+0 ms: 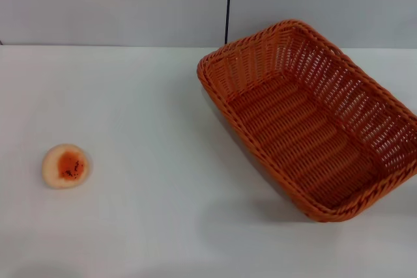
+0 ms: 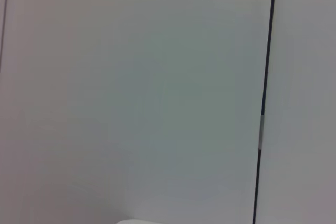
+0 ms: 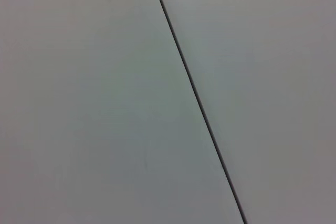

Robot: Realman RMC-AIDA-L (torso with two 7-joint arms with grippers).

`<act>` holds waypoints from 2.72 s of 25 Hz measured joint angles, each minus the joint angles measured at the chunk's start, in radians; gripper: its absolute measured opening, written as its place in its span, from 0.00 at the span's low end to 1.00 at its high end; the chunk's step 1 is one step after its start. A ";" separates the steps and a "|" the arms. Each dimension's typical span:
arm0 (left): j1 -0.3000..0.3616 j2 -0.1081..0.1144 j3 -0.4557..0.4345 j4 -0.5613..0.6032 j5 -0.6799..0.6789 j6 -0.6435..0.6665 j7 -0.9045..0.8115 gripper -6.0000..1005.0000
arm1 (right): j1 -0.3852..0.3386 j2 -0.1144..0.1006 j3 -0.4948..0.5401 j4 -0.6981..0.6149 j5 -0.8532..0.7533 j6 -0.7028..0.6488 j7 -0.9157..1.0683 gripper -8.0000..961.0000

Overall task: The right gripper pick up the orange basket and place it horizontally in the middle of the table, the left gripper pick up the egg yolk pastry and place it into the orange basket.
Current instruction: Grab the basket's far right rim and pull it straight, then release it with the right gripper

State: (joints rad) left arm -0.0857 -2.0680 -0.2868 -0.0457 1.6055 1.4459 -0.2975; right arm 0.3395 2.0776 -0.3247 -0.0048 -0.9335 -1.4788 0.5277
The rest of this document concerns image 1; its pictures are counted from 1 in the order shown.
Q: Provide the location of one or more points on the orange woven rectangular basket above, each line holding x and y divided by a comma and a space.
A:
293, 134

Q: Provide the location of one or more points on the halved boiled egg toy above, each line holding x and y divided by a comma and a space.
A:
66, 167

